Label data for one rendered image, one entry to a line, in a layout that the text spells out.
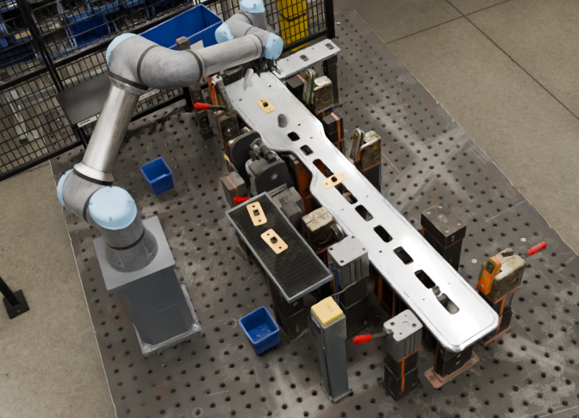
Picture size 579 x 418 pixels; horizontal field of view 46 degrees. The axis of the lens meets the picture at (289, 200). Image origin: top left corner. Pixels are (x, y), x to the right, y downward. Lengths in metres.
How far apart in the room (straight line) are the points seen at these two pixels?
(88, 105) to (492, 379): 1.74
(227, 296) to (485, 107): 2.18
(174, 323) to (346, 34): 1.74
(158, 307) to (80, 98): 0.98
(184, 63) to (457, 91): 2.50
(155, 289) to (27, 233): 1.84
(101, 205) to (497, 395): 1.28
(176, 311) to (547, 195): 2.10
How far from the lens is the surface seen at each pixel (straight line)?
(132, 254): 1.98
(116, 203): 1.90
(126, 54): 1.92
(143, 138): 3.01
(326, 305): 1.77
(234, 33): 2.18
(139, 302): 2.11
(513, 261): 2.01
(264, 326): 2.30
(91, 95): 2.77
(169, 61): 1.86
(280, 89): 2.62
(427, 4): 4.82
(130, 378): 2.32
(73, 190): 1.99
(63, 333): 3.38
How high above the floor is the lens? 2.66
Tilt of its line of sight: 49 degrees down
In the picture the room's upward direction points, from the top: 9 degrees counter-clockwise
